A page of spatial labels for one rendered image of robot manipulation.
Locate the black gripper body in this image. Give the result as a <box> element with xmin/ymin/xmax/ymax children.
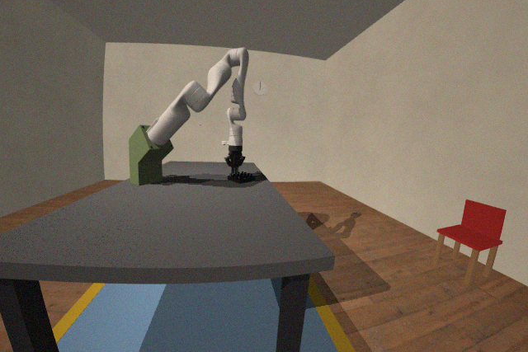
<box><xmin>229</xmin><ymin>145</ymin><xmax>243</xmax><ymax>161</ymax></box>

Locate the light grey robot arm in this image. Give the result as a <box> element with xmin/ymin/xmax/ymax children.
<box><xmin>146</xmin><ymin>48</ymin><xmax>249</xmax><ymax>146</ymax></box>

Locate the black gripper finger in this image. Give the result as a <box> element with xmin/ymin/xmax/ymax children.
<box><xmin>224</xmin><ymin>155</ymin><xmax>237</xmax><ymax>174</ymax></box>
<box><xmin>235</xmin><ymin>155</ymin><xmax>245</xmax><ymax>174</ymax></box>

